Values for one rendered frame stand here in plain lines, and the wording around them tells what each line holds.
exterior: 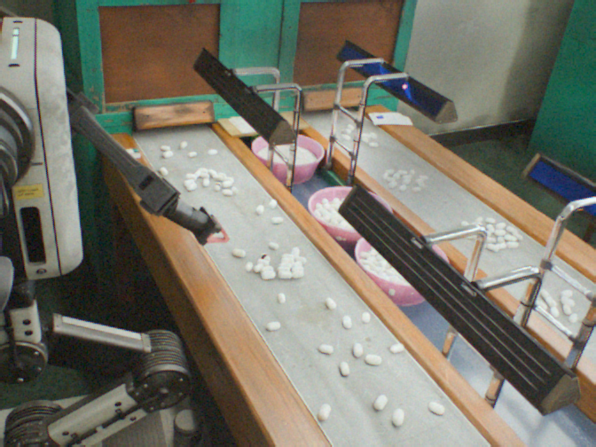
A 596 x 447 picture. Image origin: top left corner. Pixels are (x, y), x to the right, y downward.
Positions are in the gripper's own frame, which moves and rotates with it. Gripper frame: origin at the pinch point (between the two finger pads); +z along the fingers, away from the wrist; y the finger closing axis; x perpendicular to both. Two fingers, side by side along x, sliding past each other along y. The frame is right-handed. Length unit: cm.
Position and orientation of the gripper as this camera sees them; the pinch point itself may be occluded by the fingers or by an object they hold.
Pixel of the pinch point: (225, 239)
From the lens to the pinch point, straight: 166.0
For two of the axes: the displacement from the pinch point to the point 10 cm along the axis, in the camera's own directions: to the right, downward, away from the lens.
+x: -6.4, 7.6, 1.2
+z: 6.2, 4.2, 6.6
